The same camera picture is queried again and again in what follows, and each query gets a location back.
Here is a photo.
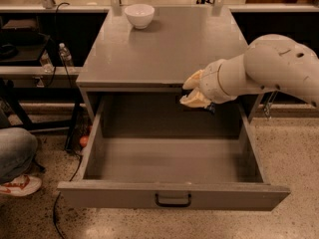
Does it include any black side table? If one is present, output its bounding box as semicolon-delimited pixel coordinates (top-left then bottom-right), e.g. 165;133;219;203
0;33;84;152

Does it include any white and orange sneaker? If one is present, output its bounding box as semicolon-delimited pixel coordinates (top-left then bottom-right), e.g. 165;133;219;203
0;174;42;197

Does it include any black box on table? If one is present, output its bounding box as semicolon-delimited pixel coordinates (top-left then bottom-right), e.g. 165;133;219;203
0;19;42;46

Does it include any white ceramic bowl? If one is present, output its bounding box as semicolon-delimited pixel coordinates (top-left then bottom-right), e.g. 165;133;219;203
125;4;155;29

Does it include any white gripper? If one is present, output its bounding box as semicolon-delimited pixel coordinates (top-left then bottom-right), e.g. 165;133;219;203
179;59;236;108

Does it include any grey open top drawer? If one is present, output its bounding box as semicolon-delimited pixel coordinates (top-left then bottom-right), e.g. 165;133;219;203
58;93;290;211

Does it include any person's jeans leg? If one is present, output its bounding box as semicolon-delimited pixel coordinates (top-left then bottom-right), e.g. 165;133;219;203
0;127;38;184

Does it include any grey metal cabinet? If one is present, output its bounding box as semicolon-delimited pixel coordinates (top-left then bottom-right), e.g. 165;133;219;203
76;5;269;124

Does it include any black floor cable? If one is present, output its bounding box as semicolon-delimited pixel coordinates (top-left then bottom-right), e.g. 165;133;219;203
52;154;84;239

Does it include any clear plastic water bottle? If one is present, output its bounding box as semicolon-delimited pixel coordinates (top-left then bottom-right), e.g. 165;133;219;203
59;43;74;69

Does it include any black drawer handle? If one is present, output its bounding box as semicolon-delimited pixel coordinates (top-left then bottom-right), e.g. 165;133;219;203
155;193;192;208

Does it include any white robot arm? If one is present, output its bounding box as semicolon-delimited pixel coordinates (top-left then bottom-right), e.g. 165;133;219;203
180;34;319;109

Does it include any orange ball on floor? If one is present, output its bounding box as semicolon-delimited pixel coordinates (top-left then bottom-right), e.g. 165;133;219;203
79;135;89;147

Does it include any dark blue rxbar wrapper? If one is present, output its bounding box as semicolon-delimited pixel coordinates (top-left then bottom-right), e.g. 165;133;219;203
204;103;215;114

